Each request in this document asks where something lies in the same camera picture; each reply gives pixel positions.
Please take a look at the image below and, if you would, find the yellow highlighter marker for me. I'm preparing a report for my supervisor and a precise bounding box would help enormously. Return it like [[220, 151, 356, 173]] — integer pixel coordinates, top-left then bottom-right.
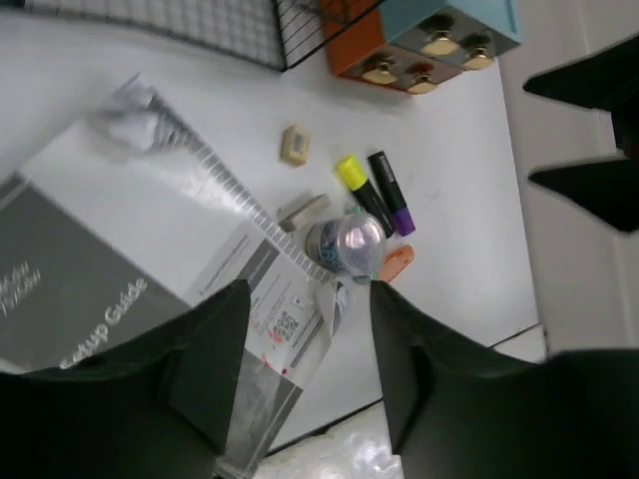
[[335, 155, 395, 239]]

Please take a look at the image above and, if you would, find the orange correction tape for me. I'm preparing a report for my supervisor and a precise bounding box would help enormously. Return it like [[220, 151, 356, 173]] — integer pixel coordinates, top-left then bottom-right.
[[376, 244, 414, 282]]

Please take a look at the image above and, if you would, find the black wire mesh desk organizer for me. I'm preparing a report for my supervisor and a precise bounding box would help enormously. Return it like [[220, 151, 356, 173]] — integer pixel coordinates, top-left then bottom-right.
[[9, 0, 381, 75]]

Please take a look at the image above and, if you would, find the purple highlighter marker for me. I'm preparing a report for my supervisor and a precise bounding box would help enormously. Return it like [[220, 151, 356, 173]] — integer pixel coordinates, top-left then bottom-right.
[[367, 151, 416, 237]]

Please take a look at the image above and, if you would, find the grey worn eraser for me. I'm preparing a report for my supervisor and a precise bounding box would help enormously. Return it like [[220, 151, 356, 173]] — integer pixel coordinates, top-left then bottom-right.
[[279, 194, 330, 233]]

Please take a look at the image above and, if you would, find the blue orange drawer box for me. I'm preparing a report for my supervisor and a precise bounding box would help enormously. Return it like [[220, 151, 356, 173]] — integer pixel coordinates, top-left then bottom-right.
[[319, 0, 522, 96]]

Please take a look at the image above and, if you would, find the green correction tape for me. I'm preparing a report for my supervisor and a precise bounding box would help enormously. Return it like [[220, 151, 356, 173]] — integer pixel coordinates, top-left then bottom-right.
[[344, 203, 381, 285]]

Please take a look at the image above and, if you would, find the clear jar of paper clips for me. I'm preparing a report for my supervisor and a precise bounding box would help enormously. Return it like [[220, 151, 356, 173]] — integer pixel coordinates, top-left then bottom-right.
[[305, 213, 386, 276]]

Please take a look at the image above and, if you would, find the beige eraser with barcode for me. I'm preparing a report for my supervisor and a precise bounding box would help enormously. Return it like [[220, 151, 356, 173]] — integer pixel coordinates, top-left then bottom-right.
[[281, 125, 311, 166]]

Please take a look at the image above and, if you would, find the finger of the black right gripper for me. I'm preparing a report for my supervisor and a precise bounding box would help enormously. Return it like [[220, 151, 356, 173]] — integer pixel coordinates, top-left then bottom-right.
[[528, 158, 638, 232], [523, 37, 638, 115]]

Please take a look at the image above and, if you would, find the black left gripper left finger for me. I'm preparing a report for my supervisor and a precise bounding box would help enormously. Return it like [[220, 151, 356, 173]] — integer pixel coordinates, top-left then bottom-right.
[[1, 280, 251, 478]]

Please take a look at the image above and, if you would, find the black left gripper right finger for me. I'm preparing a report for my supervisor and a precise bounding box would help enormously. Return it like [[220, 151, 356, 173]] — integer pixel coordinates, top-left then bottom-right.
[[370, 281, 638, 478]]

